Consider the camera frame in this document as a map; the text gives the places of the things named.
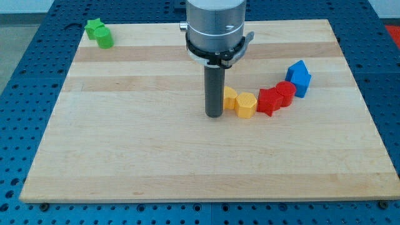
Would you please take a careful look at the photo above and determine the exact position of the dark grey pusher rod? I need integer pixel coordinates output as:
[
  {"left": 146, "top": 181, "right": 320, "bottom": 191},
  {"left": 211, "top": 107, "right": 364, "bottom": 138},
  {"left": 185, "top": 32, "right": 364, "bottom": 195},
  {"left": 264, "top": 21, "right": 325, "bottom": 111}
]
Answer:
[{"left": 204, "top": 67, "right": 225, "bottom": 118}]

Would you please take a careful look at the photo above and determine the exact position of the black clamp ring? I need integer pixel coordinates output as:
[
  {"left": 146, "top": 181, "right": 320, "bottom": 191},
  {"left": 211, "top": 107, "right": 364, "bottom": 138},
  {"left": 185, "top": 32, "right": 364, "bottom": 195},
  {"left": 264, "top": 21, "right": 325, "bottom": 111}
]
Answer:
[{"left": 184, "top": 31, "right": 255, "bottom": 69}]

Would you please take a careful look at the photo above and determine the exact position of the red cylinder block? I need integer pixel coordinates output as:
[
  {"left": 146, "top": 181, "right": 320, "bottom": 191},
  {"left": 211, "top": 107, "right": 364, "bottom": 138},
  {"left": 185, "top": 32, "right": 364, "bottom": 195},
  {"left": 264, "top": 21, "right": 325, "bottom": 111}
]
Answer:
[{"left": 276, "top": 81, "right": 297, "bottom": 107}]

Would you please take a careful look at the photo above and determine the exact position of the red star block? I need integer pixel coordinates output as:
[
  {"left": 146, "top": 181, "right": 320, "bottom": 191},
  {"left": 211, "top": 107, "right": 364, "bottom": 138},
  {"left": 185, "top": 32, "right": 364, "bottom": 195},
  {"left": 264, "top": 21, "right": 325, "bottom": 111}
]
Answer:
[{"left": 256, "top": 87, "right": 284, "bottom": 117}]

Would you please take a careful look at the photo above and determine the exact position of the wooden board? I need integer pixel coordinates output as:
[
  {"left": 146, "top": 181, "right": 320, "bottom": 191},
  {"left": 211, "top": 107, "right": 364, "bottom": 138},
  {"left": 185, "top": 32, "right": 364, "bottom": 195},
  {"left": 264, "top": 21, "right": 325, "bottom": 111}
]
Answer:
[{"left": 20, "top": 19, "right": 399, "bottom": 203}]

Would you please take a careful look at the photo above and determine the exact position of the green cylinder block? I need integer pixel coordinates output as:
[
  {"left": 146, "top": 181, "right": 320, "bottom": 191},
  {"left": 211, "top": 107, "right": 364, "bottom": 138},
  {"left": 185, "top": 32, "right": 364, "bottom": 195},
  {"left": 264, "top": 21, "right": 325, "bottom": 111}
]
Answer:
[{"left": 94, "top": 27, "right": 114, "bottom": 49}]

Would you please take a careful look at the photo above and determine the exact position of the blue arrow block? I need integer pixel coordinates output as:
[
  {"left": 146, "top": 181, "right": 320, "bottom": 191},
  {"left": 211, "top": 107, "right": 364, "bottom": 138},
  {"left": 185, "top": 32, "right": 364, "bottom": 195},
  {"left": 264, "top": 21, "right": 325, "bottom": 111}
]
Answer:
[{"left": 285, "top": 60, "right": 311, "bottom": 83}]

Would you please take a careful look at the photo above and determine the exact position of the yellow heart block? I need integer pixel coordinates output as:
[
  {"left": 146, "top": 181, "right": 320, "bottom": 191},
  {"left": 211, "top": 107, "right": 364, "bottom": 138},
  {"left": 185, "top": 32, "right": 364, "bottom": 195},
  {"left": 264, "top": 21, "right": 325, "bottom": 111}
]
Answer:
[{"left": 223, "top": 86, "right": 238, "bottom": 110}]

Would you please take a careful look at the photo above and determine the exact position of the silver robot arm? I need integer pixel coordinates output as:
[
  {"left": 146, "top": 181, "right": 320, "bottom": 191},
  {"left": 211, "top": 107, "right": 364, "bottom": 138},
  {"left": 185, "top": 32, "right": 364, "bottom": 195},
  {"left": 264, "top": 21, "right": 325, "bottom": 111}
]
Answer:
[{"left": 179, "top": 0, "right": 254, "bottom": 69}]

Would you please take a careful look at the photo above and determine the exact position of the blue cube block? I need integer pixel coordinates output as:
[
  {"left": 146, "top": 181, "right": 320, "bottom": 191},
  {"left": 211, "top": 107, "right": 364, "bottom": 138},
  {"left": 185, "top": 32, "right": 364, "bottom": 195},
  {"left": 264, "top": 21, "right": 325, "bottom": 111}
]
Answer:
[{"left": 291, "top": 73, "right": 311, "bottom": 98}]

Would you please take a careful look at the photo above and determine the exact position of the yellow hexagon block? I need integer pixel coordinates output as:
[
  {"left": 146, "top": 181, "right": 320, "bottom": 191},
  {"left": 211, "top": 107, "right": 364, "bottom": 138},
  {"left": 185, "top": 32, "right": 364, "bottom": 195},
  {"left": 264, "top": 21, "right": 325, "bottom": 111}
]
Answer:
[{"left": 234, "top": 92, "right": 258, "bottom": 119}]

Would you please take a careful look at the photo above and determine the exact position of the green star block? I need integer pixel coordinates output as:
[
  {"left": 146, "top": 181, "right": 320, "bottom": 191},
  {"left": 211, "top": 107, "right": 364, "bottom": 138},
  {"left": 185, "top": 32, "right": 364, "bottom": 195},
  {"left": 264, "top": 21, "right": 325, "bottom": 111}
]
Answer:
[{"left": 84, "top": 18, "right": 105, "bottom": 40}]

